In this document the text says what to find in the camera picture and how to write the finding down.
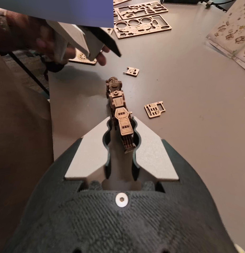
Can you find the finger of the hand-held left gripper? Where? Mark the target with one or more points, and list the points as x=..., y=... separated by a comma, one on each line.
x=75, y=36
x=94, y=46

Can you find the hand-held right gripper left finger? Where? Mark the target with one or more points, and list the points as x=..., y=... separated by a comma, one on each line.
x=86, y=156

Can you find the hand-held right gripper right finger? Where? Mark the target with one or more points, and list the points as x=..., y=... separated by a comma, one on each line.
x=154, y=156

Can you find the wooden motorcycle model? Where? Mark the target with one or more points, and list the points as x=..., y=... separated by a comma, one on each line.
x=120, y=110

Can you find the person's left forearm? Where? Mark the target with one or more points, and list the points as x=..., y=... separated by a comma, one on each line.
x=3, y=27

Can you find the grey desk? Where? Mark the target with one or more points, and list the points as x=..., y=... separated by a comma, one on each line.
x=193, y=98

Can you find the person's left hand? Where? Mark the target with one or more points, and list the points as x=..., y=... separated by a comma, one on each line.
x=35, y=33

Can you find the wooden sheet with wheel cutout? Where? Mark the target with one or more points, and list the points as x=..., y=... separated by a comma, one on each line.
x=82, y=59

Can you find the small notched wooden puzzle piece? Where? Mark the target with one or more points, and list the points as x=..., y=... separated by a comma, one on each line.
x=131, y=71

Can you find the small slotted wooden puzzle piece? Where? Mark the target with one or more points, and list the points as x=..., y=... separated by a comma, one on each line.
x=155, y=109

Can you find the large wooden puzzle sheet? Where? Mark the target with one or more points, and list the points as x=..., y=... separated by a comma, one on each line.
x=142, y=26

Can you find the person's brown clothing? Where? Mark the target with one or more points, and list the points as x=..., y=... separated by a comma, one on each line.
x=21, y=148

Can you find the printed instruction booklet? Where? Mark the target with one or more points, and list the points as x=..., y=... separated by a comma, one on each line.
x=231, y=33

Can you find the black desk frame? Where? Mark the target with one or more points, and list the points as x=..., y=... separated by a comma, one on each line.
x=25, y=71

